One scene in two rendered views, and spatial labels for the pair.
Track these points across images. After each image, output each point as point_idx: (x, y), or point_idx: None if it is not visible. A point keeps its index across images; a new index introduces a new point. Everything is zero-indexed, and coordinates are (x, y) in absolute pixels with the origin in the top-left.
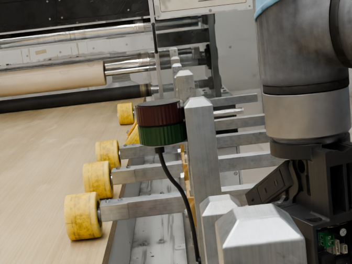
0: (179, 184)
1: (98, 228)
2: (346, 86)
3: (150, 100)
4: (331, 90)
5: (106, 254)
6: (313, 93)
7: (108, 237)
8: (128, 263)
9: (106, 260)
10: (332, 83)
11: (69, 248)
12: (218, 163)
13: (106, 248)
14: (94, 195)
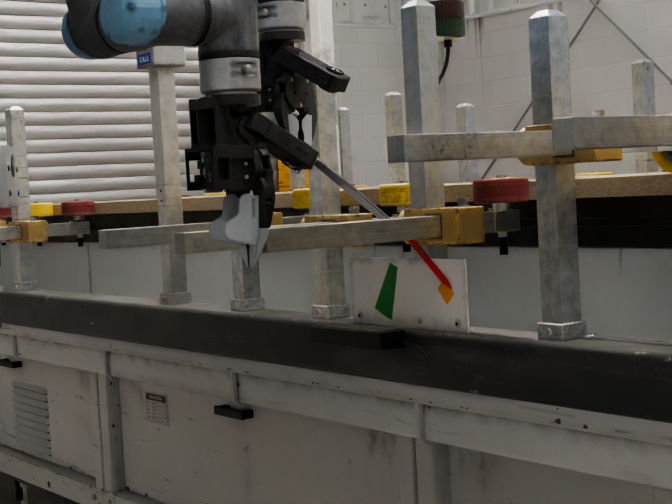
0: (438, 77)
1: (653, 155)
2: (259, 5)
3: (459, 0)
4: (271, 6)
5: (628, 183)
6: (284, 7)
7: (661, 174)
8: None
9: (619, 186)
10: (258, 3)
11: (671, 173)
12: (403, 60)
13: (634, 177)
14: (667, 114)
